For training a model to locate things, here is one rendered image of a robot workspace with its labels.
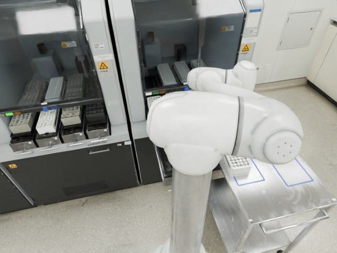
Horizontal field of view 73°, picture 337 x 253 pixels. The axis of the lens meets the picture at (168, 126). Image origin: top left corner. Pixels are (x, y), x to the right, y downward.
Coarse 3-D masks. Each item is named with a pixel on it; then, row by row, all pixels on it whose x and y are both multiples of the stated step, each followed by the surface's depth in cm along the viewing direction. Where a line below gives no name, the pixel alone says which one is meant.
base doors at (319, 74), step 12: (324, 36) 278; (336, 36) 263; (324, 48) 281; (336, 48) 265; (324, 60) 284; (336, 60) 268; (312, 72) 305; (324, 72) 287; (336, 72) 270; (324, 84) 290; (336, 84) 273; (336, 96) 275
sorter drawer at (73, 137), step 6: (84, 108) 162; (84, 114) 157; (84, 120) 152; (84, 126) 149; (66, 132) 142; (72, 132) 142; (78, 132) 143; (84, 132) 146; (66, 138) 144; (72, 138) 145; (78, 138) 146; (84, 138) 147; (72, 144) 143; (78, 144) 144
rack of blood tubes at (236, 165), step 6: (228, 156) 117; (234, 156) 117; (228, 162) 121; (234, 162) 114; (240, 162) 115; (246, 162) 114; (228, 168) 117; (234, 168) 111; (240, 168) 111; (246, 168) 112; (234, 174) 114; (240, 174) 115; (246, 174) 116
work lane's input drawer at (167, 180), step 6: (144, 102) 165; (156, 150) 131; (162, 150) 132; (156, 156) 133; (162, 156) 128; (162, 162) 125; (168, 162) 125; (162, 168) 120; (168, 168) 122; (162, 174) 119; (168, 174) 118; (162, 180) 119; (168, 180) 119
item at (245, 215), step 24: (264, 168) 119; (288, 168) 118; (216, 192) 169; (240, 192) 109; (264, 192) 108; (288, 192) 108; (312, 192) 108; (216, 216) 156; (240, 216) 155; (264, 216) 100; (288, 216) 101; (240, 240) 111; (264, 240) 143; (288, 240) 143
